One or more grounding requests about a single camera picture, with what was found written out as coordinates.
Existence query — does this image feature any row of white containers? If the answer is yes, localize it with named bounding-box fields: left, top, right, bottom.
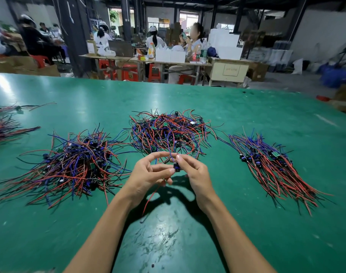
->
left=155, top=45, right=187, bottom=64

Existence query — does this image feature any stack of white boxes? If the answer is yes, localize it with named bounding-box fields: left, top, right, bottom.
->
left=208, top=28, right=245, bottom=60

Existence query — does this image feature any person's left hand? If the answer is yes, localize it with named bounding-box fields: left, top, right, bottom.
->
left=117, top=152, right=178, bottom=209

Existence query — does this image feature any red plastic stool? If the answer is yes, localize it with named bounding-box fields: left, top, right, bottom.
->
left=148, top=63, right=162, bottom=82
left=98, top=60, right=120, bottom=81
left=178, top=74, right=197, bottom=85
left=31, top=55, right=50, bottom=69

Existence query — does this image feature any cream cabinet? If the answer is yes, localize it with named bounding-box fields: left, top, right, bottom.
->
left=207, top=58, right=253, bottom=87

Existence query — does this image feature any long wooden work table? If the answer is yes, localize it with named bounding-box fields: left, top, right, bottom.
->
left=79, top=54, right=254, bottom=83

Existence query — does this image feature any row of cardboard boxes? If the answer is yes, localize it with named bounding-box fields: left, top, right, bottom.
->
left=0, top=55, right=61, bottom=77

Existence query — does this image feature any sorted wire bundle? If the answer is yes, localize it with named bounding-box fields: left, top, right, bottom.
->
left=0, top=115, right=41, bottom=148
left=0, top=127, right=134, bottom=208

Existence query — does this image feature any small bunch of set-aside wires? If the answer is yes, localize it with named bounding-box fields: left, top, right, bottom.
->
left=220, top=132, right=334, bottom=217

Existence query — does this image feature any person's right forearm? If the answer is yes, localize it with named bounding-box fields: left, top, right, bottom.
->
left=200, top=197, right=277, bottom=273

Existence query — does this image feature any heap of blue bags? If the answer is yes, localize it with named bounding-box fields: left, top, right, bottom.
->
left=318, top=62, right=346, bottom=89

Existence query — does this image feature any pile of wires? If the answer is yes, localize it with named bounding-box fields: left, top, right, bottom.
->
left=128, top=109, right=219, bottom=163

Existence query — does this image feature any person's left forearm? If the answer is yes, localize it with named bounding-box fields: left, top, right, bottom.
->
left=64, top=195, right=141, bottom=273

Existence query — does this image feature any single red blue wire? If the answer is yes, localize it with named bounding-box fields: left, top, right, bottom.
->
left=142, top=159, right=185, bottom=215

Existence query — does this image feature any dark pillar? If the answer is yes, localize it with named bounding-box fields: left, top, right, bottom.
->
left=51, top=0, right=96, bottom=76

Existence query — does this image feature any brown cardboard box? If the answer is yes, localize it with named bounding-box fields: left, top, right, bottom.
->
left=248, top=61, right=269, bottom=82

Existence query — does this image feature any person's right hand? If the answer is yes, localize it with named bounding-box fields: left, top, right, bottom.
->
left=174, top=154, right=220, bottom=214

